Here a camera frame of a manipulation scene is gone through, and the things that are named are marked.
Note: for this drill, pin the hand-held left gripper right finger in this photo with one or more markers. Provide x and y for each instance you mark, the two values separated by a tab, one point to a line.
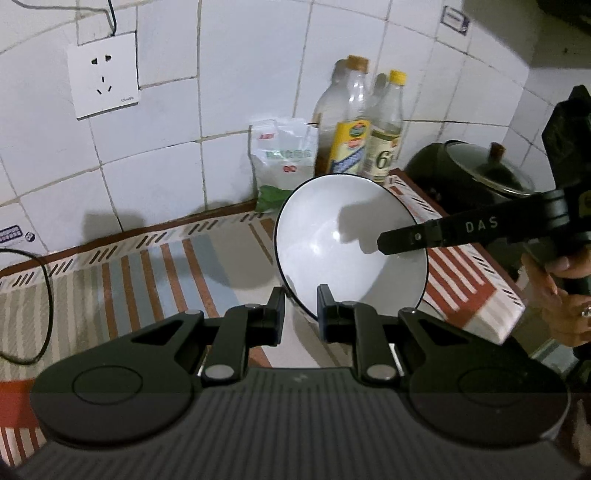
322	316

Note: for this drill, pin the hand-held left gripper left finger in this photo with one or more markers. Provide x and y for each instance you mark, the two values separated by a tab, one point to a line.
278	318

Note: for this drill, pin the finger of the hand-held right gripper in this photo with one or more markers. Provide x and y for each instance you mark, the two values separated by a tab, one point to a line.
443	228

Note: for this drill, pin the white ribbed bowl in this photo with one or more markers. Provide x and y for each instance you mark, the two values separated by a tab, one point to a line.
318	221

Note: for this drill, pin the person's right hand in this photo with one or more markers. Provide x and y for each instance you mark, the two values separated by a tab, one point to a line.
563	314

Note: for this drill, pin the black cooking pot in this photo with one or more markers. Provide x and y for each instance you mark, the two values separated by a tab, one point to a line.
438	175

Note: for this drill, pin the glass pot lid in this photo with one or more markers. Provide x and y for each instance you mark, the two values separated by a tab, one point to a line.
485	170

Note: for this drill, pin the clear vinegar bottle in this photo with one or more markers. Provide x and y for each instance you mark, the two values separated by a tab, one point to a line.
383	143

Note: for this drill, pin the yellow label oil bottle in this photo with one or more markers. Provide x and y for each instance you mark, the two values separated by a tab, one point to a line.
348	134

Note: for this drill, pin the white and green salt bag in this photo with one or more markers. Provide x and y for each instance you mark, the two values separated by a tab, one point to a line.
281	157

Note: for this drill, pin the striped tablecloth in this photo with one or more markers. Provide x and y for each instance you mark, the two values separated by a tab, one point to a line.
120	277

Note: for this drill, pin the rectangular wall sticker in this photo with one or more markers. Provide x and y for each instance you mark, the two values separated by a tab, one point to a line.
455	18

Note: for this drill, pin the small wall sticker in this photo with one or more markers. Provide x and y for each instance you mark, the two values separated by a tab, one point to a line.
14	234

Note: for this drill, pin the white wall socket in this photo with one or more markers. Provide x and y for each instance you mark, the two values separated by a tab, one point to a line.
101	76

